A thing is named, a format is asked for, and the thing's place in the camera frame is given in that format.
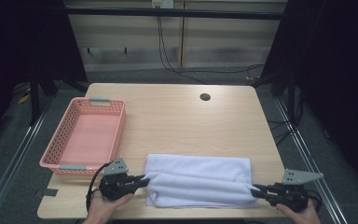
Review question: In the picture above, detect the metal floor rail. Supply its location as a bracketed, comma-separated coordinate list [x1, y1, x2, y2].
[0, 96, 56, 224]
[273, 97, 347, 224]

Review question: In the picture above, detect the black stand leg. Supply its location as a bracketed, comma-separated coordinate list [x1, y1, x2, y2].
[28, 69, 42, 127]

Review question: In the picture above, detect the black hanging wall cable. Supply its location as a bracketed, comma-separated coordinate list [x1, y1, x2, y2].
[156, 7, 207, 86]

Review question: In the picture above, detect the black curtain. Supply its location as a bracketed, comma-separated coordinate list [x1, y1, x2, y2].
[259, 0, 358, 190]
[0, 0, 89, 150]

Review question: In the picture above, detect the yellow object on floor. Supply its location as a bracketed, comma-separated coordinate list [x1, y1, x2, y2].
[17, 93, 32, 105]

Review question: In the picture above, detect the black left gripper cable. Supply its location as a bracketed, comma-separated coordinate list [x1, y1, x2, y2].
[86, 162, 112, 213]

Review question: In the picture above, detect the black horizontal crossbar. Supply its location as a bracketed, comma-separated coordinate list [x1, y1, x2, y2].
[64, 7, 288, 21]

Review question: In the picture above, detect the grey tape piece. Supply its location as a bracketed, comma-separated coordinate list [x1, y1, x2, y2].
[34, 188, 59, 199]

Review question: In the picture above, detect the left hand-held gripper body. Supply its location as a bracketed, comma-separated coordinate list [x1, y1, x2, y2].
[98, 156, 135, 202]

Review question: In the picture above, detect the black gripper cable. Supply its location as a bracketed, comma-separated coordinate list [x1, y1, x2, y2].
[306, 188, 323, 213]
[86, 162, 112, 213]

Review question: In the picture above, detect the white wall outlet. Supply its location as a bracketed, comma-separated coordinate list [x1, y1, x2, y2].
[151, 0, 175, 9]

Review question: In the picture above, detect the pink perforated plastic basket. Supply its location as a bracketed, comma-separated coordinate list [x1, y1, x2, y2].
[39, 96, 127, 177]

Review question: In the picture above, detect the person's left hand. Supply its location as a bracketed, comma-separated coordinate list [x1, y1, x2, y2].
[83, 189, 135, 224]

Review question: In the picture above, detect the person's right hand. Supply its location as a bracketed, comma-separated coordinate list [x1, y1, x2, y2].
[275, 203, 322, 224]

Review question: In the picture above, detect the black floor cable bundle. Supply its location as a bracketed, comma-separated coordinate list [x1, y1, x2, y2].
[266, 117, 296, 147]

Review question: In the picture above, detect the white cat print towel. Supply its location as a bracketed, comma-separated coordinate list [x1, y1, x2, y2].
[143, 153, 260, 209]

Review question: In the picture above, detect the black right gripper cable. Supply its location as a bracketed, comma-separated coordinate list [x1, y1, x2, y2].
[306, 188, 323, 213]

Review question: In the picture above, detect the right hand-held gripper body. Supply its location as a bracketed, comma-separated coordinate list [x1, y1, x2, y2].
[268, 168, 324, 214]

